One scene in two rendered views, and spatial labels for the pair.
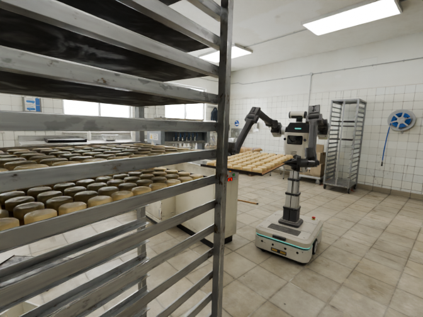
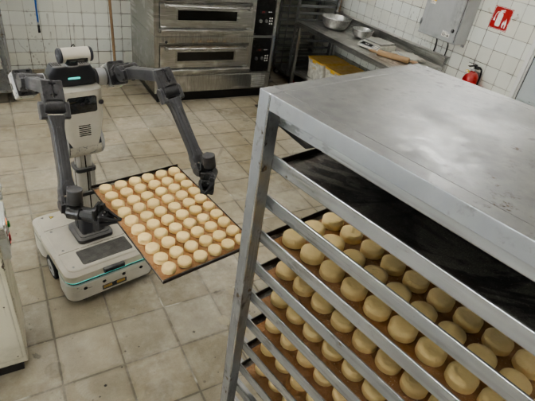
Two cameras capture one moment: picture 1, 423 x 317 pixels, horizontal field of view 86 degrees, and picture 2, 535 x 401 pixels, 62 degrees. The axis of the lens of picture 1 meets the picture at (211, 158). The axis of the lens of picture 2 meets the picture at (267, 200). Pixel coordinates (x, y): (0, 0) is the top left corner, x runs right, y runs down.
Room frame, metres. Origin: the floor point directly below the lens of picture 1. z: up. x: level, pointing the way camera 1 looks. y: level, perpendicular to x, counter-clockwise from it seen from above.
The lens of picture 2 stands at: (0.90, 1.05, 2.08)
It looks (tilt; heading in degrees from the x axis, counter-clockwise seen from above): 34 degrees down; 279
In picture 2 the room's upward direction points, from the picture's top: 9 degrees clockwise
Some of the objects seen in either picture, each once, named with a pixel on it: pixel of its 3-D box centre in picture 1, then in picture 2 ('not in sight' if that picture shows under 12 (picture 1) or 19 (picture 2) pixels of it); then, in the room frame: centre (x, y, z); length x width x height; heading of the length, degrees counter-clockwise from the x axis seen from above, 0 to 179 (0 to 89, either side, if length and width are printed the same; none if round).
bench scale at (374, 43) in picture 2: not in sight; (376, 44); (0.80, -4.31, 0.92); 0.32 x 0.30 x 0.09; 50
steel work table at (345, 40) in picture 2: not in sight; (354, 73); (0.97, -4.54, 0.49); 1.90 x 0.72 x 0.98; 133
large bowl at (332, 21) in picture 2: not in sight; (335, 23); (1.36, -4.93, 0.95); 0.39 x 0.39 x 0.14
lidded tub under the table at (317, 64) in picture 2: not in sight; (327, 68); (1.34, -4.94, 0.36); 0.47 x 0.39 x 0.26; 41
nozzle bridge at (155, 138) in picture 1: (179, 143); not in sight; (2.87, 0.40, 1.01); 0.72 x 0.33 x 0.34; 132
